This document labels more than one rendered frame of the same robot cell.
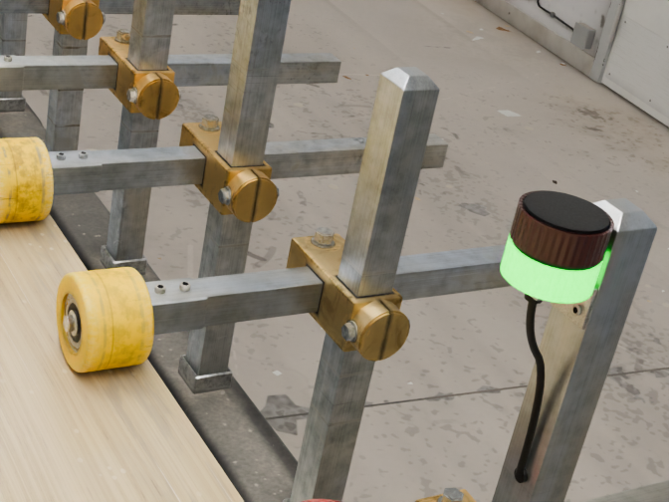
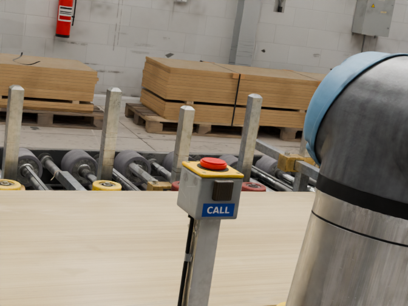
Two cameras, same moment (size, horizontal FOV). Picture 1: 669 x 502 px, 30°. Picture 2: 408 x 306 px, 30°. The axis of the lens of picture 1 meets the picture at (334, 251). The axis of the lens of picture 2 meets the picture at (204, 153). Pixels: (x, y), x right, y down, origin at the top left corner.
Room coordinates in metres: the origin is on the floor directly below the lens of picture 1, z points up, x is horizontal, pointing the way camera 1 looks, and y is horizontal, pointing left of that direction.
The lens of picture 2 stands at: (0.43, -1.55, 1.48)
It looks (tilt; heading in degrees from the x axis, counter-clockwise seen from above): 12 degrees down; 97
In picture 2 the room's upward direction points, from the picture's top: 8 degrees clockwise
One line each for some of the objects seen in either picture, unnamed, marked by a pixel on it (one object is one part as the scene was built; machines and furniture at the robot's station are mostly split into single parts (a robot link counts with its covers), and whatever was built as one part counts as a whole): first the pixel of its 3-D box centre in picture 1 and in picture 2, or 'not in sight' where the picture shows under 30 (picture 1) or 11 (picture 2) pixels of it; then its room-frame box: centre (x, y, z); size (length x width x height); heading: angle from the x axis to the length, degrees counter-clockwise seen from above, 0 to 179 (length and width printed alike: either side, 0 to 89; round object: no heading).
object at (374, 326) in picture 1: (345, 296); not in sight; (0.96, -0.02, 0.95); 0.13 x 0.06 x 0.05; 35
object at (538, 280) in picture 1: (551, 263); not in sight; (0.71, -0.13, 1.14); 0.06 x 0.06 x 0.02
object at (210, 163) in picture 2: not in sight; (213, 166); (0.32, -0.47, 1.22); 0.04 x 0.04 x 0.02
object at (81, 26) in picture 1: (68, 3); not in sight; (1.57, 0.41, 0.95); 0.13 x 0.06 x 0.05; 35
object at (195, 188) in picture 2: not in sight; (209, 192); (0.32, -0.47, 1.18); 0.07 x 0.07 x 0.08; 35
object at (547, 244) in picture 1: (561, 228); not in sight; (0.71, -0.13, 1.17); 0.06 x 0.06 x 0.02
